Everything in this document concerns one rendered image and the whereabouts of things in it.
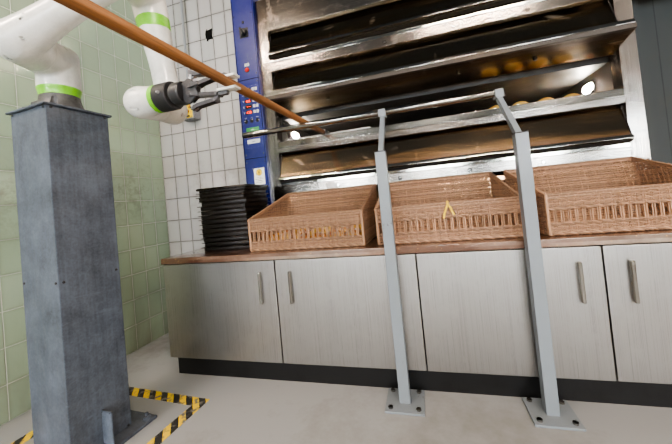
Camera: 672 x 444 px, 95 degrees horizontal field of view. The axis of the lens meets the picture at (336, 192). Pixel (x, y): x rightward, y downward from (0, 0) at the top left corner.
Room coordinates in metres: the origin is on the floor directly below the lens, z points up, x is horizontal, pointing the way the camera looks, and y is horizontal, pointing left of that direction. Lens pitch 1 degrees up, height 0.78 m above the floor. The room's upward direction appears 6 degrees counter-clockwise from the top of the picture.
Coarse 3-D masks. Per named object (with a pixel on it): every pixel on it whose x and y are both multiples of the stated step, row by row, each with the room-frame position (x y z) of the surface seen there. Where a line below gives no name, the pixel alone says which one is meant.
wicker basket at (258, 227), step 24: (312, 192) 1.84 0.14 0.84; (336, 192) 1.79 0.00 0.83; (360, 192) 1.75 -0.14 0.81; (264, 216) 1.59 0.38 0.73; (288, 216) 1.38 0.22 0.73; (312, 216) 1.35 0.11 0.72; (336, 216) 1.33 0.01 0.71; (360, 216) 1.29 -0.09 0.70; (264, 240) 1.43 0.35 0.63; (288, 240) 1.39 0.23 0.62; (312, 240) 1.36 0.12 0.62; (360, 240) 1.30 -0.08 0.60
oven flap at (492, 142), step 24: (528, 120) 1.58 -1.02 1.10; (552, 120) 1.55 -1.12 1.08; (576, 120) 1.51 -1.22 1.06; (600, 120) 1.48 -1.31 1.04; (624, 120) 1.45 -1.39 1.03; (360, 144) 1.82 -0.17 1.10; (384, 144) 1.77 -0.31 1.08; (408, 144) 1.73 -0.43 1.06; (432, 144) 1.69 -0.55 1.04; (456, 144) 1.65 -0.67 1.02; (480, 144) 1.61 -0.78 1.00; (504, 144) 1.58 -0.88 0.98; (552, 144) 1.49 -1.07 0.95; (576, 144) 1.46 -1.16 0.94; (600, 144) 1.46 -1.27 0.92; (288, 168) 1.91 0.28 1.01; (312, 168) 1.86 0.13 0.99; (336, 168) 1.81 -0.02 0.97; (360, 168) 1.75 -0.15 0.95
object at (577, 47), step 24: (624, 24) 1.32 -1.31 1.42; (504, 48) 1.45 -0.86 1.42; (528, 48) 1.42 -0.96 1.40; (552, 48) 1.42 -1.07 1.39; (576, 48) 1.43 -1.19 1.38; (600, 48) 1.44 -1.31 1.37; (408, 72) 1.56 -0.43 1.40; (432, 72) 1.57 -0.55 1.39; (456, 72) 1.58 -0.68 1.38; (480, 72) 1.59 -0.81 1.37; (504, 72) 1.60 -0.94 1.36; (288, 96) 1.74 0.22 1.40; (312, 96) 1.76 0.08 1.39; (336, 96) 1.77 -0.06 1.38; (360, 96) 1.78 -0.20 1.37; (384, 96) 1.79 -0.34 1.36
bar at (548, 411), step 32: (480, 96) 1.27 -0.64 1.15; (288, 128) 1.50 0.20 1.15; (384, 128) 1.32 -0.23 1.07; (512, 128) 1.09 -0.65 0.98; (384, 160) 1.16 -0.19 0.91; (384, 192) 1.16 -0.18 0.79; (384, 224) 1.16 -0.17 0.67; (544, 288) 1.03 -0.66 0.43; (544, 320) 1.03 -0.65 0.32; (544, 352) 1.03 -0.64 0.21; (544, 384) 1.04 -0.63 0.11; (544, 416) 1.03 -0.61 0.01; (576, 416) 1.02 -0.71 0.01
